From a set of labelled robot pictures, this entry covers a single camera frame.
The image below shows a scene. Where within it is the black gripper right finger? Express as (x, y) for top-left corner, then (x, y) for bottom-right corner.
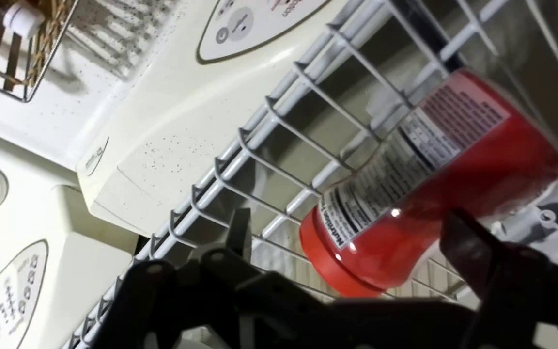
(437, 210), (558, 349)

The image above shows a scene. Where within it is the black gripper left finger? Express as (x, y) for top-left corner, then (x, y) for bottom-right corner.
(90, 206), (294, 349)

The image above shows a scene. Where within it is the red container with label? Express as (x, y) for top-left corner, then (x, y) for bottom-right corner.
(296, 66), (558, 301)

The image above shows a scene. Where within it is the crumpled clear plastic wrap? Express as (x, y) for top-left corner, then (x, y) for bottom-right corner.
(484, 158), (558, 268)

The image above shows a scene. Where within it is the white washing machine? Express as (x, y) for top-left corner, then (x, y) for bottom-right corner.
(0, 0), (391, 239)

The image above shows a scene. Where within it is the dark bottle white cap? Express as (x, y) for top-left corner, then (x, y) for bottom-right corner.
(1, 0), (48, 39)

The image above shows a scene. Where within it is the white wire shelf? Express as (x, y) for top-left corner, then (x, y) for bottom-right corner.
(63, 0), (558, 349)

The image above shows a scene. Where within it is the wire basket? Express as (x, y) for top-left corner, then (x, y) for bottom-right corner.
(0, 0), (79, 105)

